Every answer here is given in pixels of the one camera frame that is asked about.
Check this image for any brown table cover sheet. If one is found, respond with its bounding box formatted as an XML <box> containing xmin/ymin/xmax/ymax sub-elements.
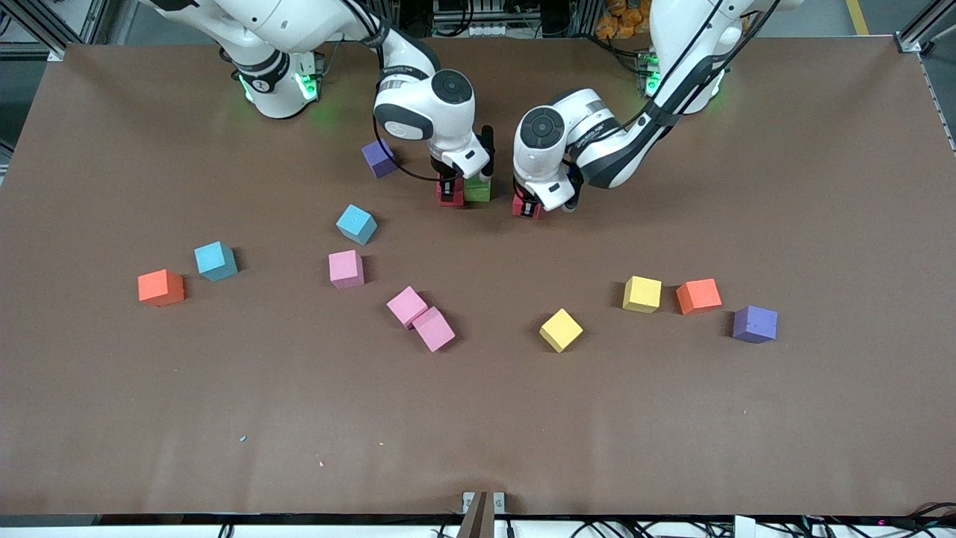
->
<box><xmin>0</xmin><ymin>37</ymin><xmax>956</xmax><ymax>518</ymax></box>

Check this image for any pink foam cube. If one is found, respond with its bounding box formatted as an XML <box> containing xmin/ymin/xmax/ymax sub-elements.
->
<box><xmin>386</xmin><ymin>285</ymin><xmax>429</xmax><ymax>330</ymax></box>
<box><xmin>412</xmin><ymin>306</ymin><xmax>457</xmax><ymax>353</ymax></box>
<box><xmin>329</xmin><ymin>250</ymin><xmax>366</xmax><ymax>290</ymax></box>

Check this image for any purple foam cube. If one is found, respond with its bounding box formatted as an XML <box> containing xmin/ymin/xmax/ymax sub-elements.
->
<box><xmin>361</xmin><ymin>140</ymin><xmax>398</xmax><ymax>179</ymax></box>
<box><xmin>732</xmin><ymin>305</ymin><xmax>779</xmax><ymax>344</ymax></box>

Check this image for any orange plastic pile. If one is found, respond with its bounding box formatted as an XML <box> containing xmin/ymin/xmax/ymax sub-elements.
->
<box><xmin>595</xmin><ymin>0</ymin><xmax>652</xmax><ymax>40</ymax></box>

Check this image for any aluminium frame strut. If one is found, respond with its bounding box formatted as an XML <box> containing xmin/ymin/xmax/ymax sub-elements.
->
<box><xmin>895</xmin><ymin>0</ymin><xmax>956</xmax><ymax>55</ymax></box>
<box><xmin>0</xmin><ymin>0</ymin><xmax>102</xmax><ymax>62</ymax></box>

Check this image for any orange foam cube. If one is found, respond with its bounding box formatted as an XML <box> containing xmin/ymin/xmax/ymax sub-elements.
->
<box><xmin>137</xmin><ymin>269</ymin><xmax>186</xmax><ymax>308</ymax></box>
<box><xmin>676</xmin><ymin>278</ymin><xmax>724</xmax><ymax>316</ymax></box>

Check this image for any yellow foam cube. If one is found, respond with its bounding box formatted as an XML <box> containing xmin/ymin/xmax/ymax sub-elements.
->
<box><xmin>539</xmin><ymin>308</ymin><xmax>584</xmax><ymax>353</ymax></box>
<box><xmin>623</xmin><ymin>275</ymin><xmax>663</xmax><ymax>315</ymax></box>

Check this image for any white power strip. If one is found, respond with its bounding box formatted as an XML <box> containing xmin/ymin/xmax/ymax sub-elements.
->
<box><xmin>448</xmin><ymin>21</ymin><xmax>516</xmax><ymax>38</ymax></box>

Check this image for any light blue foam cube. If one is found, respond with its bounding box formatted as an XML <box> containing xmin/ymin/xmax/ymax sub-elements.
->
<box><xmin>335</xmin><ymin>204</ymin><xmax>378</xmax><ymax>246</ymax></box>
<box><xmin>194</xmin><ymin>241</ymin><xmax>239</xmax><ymax>282</ymax></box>

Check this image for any aluminium table edge rail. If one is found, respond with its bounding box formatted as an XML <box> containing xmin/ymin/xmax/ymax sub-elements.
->
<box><xmin>920</xmin><ymin>52</ymin><xmax>956</xmax><ymax>154</ymax></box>

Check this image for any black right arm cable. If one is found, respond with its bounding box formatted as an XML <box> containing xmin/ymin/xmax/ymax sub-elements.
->
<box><xmin>370</xmin><ymin>22</ymin><xmax>443</xmax><ymax>182</ymax></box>

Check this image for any metal mount bracket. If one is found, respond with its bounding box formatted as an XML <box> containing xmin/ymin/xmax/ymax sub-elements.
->
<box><xmin>461</xmin><ymin>490</ymin><xmax>507</xmax><ymax>538</ymax></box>

